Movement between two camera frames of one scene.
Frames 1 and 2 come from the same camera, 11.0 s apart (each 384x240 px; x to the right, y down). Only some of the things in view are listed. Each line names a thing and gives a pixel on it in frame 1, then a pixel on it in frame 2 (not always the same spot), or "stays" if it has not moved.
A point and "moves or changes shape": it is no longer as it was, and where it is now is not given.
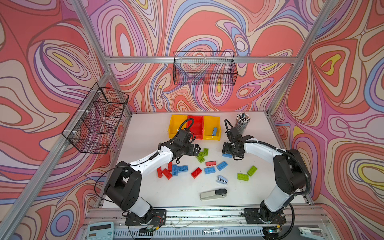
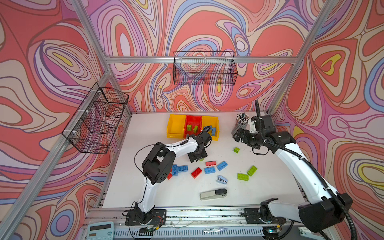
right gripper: (226, 149) → (245, 133)
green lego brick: (243, 176) stays
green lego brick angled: (252, 171) stays
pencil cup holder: (241, 122) stays
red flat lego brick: (211, 163) stays
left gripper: (191, 152) → (193, 158)
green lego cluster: (200, 156) moves or changes shape
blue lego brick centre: (210, 170) stays
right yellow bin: (210, 122) stays
